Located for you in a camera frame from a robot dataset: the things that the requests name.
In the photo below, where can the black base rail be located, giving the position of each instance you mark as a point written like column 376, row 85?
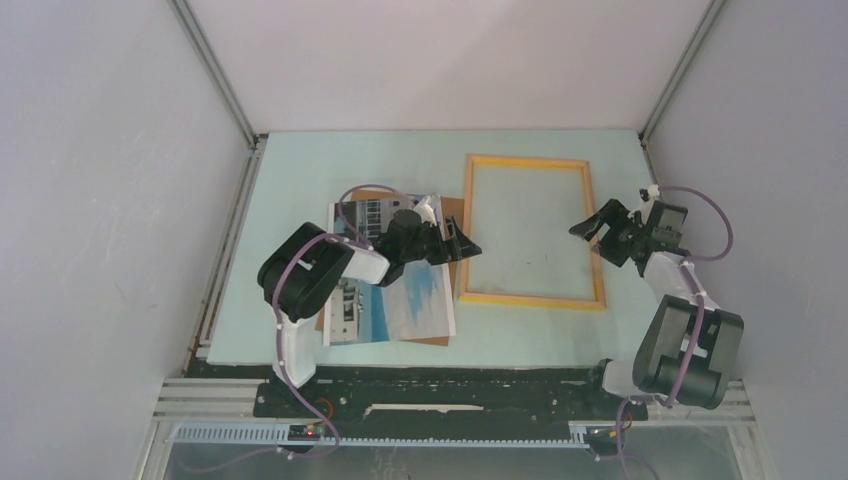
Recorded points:
column 448, row 403

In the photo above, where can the brown cardboard backing board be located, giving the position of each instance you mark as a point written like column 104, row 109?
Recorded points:
column 454, row 208

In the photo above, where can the grey cable duct strip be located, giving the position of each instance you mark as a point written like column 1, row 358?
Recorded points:
column 276, row 435

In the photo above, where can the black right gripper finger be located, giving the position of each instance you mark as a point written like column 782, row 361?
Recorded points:
column 614, row 251
column 612, row 214

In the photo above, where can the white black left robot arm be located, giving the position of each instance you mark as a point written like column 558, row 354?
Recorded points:
column 301, row 275

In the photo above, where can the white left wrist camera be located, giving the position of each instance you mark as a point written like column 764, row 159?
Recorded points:
column 429, row 209

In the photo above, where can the yellow wooden picture frame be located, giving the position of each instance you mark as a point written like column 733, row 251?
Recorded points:
column 519, row 209

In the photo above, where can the aluminium corner post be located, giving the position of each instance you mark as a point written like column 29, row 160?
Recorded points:
column 189, row 22
column 698, row 39

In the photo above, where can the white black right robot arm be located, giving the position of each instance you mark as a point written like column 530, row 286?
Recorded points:
column 691, row 344

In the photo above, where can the right aluminium corner post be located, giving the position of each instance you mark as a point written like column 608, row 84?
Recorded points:
column 698, row 39

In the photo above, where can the left aluminium corner post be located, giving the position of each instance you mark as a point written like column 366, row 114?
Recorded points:
column 189, row 22

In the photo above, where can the small circuit board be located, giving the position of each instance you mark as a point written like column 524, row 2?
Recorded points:
column 305, row 433

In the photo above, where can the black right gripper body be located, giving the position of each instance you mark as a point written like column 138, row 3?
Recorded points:
column 634, row 231

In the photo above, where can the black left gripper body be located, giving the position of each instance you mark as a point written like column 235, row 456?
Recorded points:
column 428, row 246

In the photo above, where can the building and sky photo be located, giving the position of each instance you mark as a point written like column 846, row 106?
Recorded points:
column 397, row 298

